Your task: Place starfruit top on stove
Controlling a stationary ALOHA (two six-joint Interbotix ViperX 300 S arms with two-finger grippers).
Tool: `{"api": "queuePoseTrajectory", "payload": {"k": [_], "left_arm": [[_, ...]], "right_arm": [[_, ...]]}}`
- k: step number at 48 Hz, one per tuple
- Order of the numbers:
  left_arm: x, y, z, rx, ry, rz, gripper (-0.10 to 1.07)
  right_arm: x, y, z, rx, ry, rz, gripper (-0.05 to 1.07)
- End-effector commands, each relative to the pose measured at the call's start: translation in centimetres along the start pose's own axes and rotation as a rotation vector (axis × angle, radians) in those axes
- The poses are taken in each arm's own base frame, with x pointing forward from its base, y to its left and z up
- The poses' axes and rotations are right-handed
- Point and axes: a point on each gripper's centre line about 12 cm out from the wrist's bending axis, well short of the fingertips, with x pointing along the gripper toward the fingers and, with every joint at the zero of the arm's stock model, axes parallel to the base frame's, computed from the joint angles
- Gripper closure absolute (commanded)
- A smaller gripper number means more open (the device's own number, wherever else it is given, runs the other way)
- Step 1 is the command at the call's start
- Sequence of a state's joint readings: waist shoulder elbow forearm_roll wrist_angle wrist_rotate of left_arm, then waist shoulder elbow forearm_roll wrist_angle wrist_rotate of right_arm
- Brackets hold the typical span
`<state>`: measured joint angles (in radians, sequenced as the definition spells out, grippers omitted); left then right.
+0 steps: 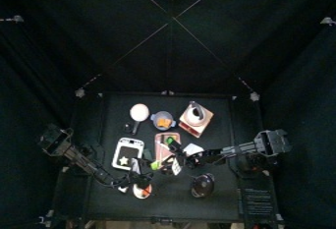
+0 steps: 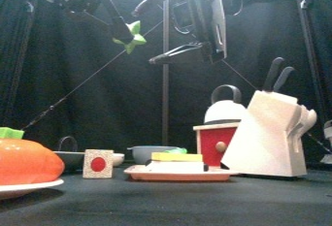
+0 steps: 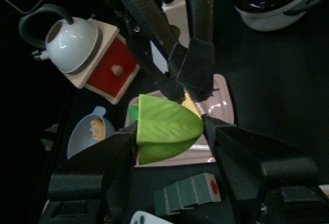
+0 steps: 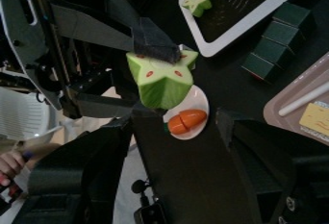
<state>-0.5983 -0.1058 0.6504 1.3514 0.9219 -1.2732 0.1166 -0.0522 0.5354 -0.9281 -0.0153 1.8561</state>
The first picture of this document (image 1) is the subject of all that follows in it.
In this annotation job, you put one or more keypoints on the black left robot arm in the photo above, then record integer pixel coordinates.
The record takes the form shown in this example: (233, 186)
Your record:
(77, 157)

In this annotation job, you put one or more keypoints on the white toy stove black top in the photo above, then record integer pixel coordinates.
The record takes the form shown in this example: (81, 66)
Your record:
(127, 150)

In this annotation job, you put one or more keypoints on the orange toy food piece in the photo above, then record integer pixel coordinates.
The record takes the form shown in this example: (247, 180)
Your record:
(164, 123)

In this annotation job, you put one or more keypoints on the green toy vegetable piece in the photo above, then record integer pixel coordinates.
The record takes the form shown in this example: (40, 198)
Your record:
(168, 140)

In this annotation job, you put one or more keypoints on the small white paper piece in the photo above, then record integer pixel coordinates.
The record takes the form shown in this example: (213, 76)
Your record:
(192, 148)

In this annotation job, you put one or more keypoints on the pale yellow starfruit slice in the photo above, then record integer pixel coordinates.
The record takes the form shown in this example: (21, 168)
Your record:
(124, 161)

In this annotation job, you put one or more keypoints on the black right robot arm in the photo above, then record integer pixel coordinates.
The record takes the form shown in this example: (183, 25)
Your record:
(244, 147)

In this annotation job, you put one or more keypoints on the silver frame corner bracket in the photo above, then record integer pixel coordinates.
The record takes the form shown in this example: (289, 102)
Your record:
(17, 18)
(327, 20)
(79, 92)
(255, 96)

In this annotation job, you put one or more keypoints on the white plate with orange food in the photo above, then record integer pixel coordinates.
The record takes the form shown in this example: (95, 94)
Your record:
(141, 191)

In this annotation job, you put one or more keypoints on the blue-grey toy pot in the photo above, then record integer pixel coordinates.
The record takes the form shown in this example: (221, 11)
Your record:
(163, 120)

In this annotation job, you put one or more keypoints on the pink cutting board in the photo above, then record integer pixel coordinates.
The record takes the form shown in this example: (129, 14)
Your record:
(163, 149)

